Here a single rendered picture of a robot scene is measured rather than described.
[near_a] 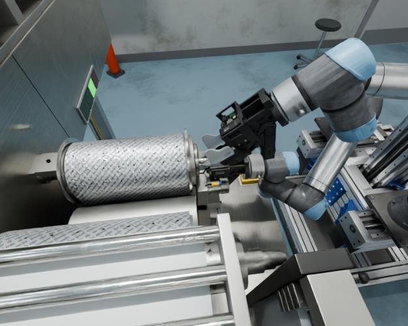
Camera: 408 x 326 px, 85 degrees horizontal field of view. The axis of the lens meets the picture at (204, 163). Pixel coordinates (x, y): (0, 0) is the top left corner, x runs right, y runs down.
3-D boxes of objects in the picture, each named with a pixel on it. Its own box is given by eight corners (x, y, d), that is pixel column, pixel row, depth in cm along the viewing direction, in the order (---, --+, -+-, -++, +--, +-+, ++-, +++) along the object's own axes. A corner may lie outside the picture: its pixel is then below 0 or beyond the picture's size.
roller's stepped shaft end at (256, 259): (285, 271, 31) (293, 266, 28) (243, 277, 30) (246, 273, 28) (278, 248, 33) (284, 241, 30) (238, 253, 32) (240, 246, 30)
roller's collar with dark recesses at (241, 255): (243, 292, 30) (252, 285, 25) (200, 299, 30) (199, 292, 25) (234, 245, 34) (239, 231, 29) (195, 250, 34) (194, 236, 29)
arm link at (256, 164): (254, 163, 73) (261, 184, 68) (241, 165, 73) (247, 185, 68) (259, 148, 67) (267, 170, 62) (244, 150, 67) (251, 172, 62)
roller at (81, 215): (201, 256, 51) (200, 239, 42) (87, 270, 49) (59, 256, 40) (195, 208, 58) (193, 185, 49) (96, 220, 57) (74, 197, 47)
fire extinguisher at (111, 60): (125, 68, 307) (113, 24, 263) (124, 77, 293) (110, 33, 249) (108, 70, 305) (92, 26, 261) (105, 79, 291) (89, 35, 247)
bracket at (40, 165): (61, 174, 46) (56, 169, 44) (31, 177, 45) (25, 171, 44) (67, 156, 49) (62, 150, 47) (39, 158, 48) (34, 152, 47)
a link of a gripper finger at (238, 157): (215, 152, 51) (247, 130, 47) (220, 155, 52) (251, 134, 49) (220, 167, 48) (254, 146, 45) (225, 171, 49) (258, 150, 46)
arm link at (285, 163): (294, 181, 70) (304, 165, 63) (261, 184, 69) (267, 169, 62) (286, 161, 74) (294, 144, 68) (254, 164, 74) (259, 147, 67)
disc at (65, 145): (86, 214, 51) (50, 183, 39) (84, 215, 51) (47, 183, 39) (96, 162, 60) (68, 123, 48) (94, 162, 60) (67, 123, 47)
